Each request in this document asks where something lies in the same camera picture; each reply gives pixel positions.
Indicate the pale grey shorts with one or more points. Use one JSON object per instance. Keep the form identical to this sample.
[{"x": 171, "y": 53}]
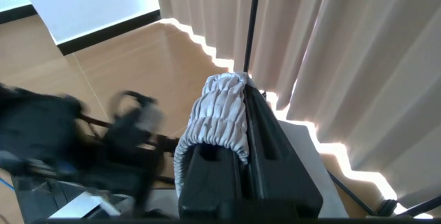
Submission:
[{"x": 220, "y": 113}]

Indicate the black clothes rack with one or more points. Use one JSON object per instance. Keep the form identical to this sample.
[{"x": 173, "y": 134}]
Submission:
[{"x": 253, "y": 10}]

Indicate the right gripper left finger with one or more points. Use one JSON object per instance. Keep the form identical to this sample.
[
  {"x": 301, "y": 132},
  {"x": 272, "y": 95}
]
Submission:
[{"x": 206, "y": 182}]

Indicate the beige curtain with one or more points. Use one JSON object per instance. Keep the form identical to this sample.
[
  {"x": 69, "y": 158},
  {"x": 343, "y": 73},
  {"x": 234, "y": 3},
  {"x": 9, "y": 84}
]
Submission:
[{"x": 344, "y": 45}]

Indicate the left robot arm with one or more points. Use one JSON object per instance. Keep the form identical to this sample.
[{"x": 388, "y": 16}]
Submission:
[{"x": 34, "y": 127}]

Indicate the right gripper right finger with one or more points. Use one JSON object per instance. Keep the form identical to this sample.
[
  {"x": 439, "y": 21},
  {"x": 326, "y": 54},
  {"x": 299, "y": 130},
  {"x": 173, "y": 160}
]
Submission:
[{"x": 289, "y": 189}]

